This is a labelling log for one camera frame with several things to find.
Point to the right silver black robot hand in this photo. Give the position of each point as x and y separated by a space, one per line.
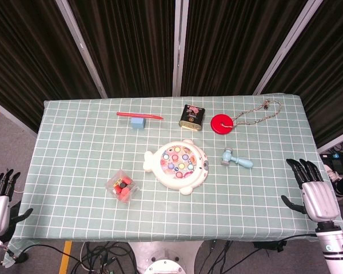
320 199

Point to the light blue toy hammer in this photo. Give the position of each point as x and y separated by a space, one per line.
240 161

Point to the grey white robot base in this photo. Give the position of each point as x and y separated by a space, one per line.
165 257

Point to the white fish-shaped toy board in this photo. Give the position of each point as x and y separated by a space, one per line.
177 165

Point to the black device with blue label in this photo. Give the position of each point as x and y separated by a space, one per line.
338 161

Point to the black box under table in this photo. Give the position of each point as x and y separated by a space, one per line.
270 246

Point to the green checked tablecloth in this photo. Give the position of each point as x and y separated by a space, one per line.
74 157

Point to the red disc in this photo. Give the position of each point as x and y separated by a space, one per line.
218 127

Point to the clear box of red blocks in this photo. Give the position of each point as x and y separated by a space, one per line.
122 187

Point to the dark brown curtain panel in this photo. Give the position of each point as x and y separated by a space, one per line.
231 45
326 62
131 45
25 57

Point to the black gold tin can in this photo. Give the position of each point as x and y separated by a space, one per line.
192 117

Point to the small blue cube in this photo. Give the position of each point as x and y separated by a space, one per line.
137 123

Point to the red pen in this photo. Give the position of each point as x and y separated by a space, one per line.
137 115

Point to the aluminium screen bottom rail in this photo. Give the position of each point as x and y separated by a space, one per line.
11 115
337 142

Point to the aluminium screen post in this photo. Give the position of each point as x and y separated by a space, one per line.
286 48
179 45
81 45

